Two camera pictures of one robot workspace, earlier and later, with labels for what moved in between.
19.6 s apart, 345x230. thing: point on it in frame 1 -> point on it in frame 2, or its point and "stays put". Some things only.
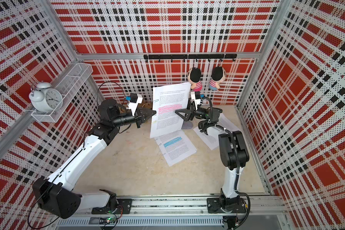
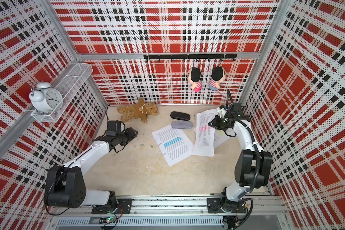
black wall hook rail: x=225 y=56 stays put
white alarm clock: x=43 y=98 stays put
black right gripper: x=194 y=111 -> x=215 y=123
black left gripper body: x=127 y=119 -> x=125 y=137
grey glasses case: x=187 y=125 stays put
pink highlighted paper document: x=166 y=99 -> x=204 y=141
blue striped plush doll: x=218 y=74 stays put
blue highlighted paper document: x=176 y=146 stays put
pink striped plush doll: x=194 y=76 stays put
